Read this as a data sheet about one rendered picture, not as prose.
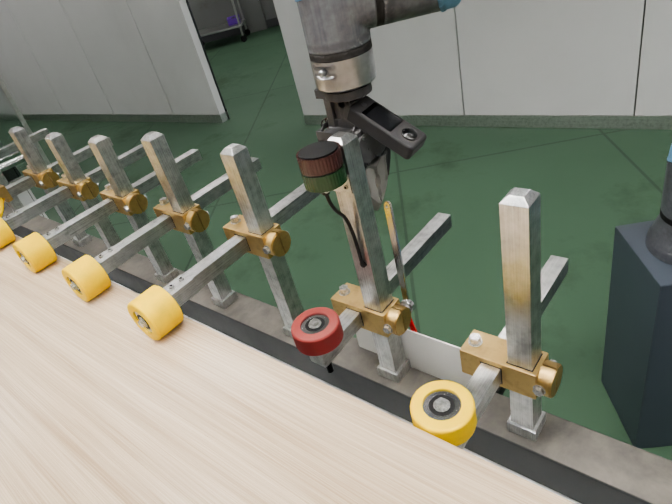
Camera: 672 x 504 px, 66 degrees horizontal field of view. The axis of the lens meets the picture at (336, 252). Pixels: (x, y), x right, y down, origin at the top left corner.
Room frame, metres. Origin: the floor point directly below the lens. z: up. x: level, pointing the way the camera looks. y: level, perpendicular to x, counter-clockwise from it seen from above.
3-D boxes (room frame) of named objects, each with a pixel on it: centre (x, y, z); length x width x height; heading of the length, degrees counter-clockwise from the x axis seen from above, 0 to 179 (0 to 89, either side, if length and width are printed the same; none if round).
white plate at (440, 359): (0.67, -0.09, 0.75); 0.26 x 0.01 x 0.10; 43
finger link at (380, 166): (0.77, -0.09, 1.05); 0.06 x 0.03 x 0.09; 43
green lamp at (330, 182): (0.64, -0.01, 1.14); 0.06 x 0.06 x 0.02
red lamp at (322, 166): (0.64, -0.01, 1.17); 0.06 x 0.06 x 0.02
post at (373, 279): (0.68, -0.05, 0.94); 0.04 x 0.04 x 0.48; 43
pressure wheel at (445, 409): (0.42, -0.08, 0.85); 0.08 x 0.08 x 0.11
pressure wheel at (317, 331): (0.63, 0.06, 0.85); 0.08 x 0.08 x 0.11
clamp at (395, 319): (0.69, -0.03, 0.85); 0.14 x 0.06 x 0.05; 43
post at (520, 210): (0.49, -0.22, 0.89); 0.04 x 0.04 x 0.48; 43
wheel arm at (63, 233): (1.26, 0.49, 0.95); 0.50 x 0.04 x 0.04; 133
